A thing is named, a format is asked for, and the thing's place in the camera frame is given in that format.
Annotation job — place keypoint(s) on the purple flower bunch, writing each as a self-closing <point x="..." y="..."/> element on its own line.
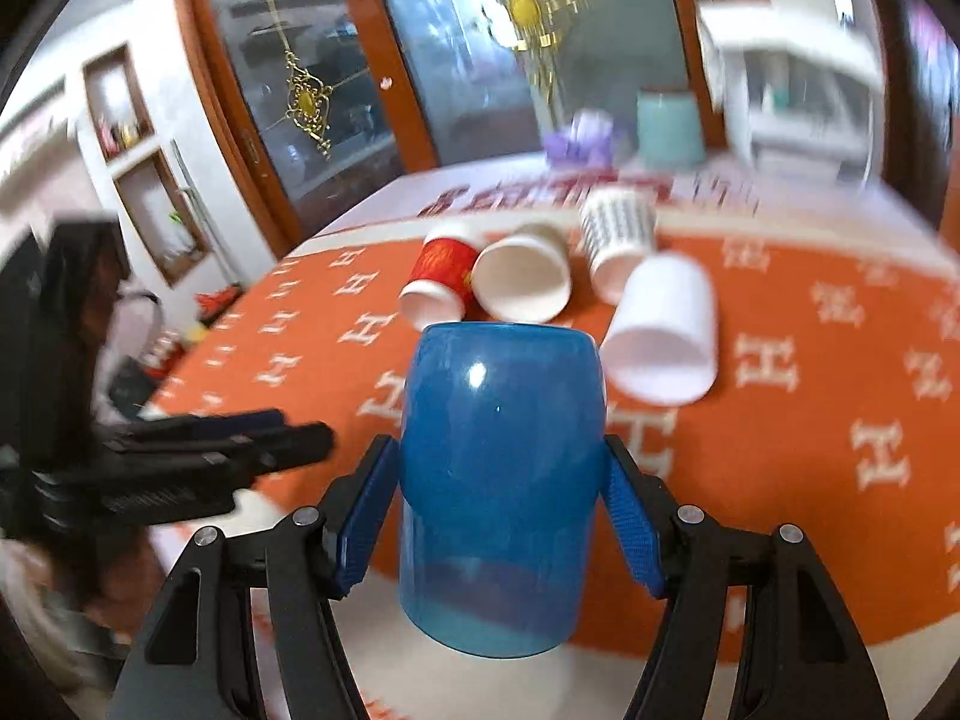
<point x="579" y="141"/>

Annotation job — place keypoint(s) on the red paper cup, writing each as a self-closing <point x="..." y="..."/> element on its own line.
<point x="439" y="274"/>

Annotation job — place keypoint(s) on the wall niche shelf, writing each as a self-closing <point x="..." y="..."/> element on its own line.
<point x="146" y="165"/>

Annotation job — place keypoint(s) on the plain white paper cup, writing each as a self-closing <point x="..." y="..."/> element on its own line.
<point x="521" y="277"/>

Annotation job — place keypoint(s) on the tall white plastic cup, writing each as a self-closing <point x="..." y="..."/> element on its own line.
<point x="664" y="330"/>

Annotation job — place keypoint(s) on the patterned white paper cup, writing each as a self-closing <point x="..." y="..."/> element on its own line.
<point x="615" y="236"/>

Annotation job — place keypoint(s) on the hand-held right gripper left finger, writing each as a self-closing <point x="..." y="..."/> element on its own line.
<point x="366" y="521"/>

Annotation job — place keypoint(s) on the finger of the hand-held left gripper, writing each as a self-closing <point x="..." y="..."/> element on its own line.
<point x="225" y="424"/>
<point x="285" y="446"/>

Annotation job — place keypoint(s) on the wooden framed glass door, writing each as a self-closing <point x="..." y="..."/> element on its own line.
<point x="480" y="52"/>
<point x="300" y="105"/>

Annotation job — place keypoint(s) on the white cloth with red print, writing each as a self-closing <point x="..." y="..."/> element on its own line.
<point x="487" y="195"/>

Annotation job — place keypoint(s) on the orange lettered blanket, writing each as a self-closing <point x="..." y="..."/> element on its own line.
<point x="787" y="465"/>

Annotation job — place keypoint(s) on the white shelf rack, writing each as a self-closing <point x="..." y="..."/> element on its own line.
<point x="787" y="82"/>

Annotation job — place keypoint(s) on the blue cup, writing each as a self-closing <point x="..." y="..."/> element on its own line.
<point x="499" y="480"/>

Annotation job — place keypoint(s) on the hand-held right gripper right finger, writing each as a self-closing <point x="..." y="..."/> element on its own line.
<point x="634" y="521"/>

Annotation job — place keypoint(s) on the teal cup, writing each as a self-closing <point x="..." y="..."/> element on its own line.
<point x="670" y="131"/>

